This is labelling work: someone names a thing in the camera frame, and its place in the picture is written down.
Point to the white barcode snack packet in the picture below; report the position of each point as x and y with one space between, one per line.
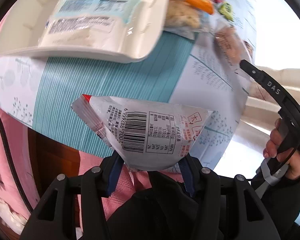
148 135

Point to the orange oats bar packet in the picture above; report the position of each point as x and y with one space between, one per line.
203 5

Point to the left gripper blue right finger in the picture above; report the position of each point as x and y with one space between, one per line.
185 166

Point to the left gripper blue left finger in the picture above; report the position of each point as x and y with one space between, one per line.
114 168

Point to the person's right hand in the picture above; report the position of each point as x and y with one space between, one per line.
270 151

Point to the clear puffed snack bag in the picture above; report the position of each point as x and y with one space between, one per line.
181 14

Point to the teal white patterned tablecloth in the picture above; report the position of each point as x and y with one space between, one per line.
38 92

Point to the green pastry packet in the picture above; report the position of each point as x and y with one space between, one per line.
226 11

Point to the white plastic storage bin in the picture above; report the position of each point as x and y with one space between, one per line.
123 31

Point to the pink bed quilt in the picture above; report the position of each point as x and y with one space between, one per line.
62 159

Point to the orange fried snack bag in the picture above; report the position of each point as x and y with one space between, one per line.
221 50

